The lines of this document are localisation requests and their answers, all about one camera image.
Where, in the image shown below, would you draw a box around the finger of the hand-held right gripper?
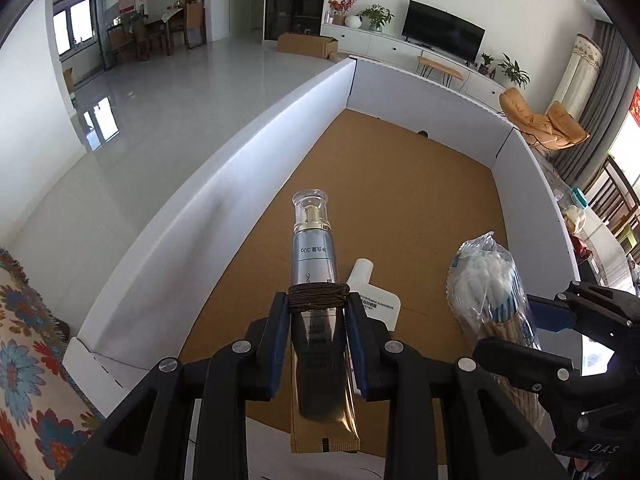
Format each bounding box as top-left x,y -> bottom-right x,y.
529,281 -> 640,341
472,337 -> 608,411

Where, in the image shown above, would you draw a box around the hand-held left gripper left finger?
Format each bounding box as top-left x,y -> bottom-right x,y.
57,290 -> 293,480

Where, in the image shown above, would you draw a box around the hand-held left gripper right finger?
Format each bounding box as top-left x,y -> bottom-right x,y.
345,291 -> 576,480

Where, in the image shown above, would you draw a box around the white sunscreen tube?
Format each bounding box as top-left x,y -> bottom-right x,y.
347,258 -> 402,396

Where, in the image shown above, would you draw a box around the brown hair tie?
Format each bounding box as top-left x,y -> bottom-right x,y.
287,284 -> 351,308

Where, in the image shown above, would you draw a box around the bag of cotton swabs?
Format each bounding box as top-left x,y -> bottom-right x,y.
445,231 -> 548,431

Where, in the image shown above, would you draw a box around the gold cosmetic tube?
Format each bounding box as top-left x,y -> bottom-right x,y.
289,188 -> 362,453

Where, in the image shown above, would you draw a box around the large white cardboard container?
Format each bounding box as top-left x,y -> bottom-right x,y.
62,56 -> 583,480

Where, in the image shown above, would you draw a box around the cream knitted cloth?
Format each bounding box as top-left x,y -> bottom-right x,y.
562,205 -> 586,231

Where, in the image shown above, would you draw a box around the wooden slatted chair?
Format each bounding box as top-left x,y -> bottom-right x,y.
582,155 -> 640,261

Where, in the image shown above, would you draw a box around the orange lounge chair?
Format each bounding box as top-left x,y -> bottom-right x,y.
498,87 -> 591,151

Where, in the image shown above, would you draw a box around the grey curtain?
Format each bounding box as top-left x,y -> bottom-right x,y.
552,20 -> 640,186

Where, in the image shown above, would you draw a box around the covered standing air conditioner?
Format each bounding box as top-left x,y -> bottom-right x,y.
547,34 -> 605,121

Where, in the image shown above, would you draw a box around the large leafy potted plant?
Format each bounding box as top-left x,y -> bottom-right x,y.
496,54 -> 531,88

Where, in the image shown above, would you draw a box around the floral printed blanket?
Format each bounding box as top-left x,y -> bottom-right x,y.
0,247 -> 108,480

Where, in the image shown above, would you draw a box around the wooden bench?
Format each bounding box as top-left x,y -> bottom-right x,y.
416,56 -> 465,85

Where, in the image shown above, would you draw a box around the brown cardboard box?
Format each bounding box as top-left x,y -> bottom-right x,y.
276,31 -> 340,61

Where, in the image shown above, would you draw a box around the flat screen television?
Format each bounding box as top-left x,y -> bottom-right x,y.
401,0 -> 486,62

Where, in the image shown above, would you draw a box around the white television cabinet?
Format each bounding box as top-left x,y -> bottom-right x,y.
320,22 -> 508,111

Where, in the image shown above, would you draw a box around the green potted plant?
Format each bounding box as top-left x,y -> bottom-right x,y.
357,4 -> 395,32

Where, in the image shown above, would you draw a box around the red flowers in vase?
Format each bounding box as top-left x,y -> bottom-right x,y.
327,0 -> 357,26

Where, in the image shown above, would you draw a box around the dark glass display cabinet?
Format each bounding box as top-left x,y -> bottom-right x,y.
263,0 -> 331,42

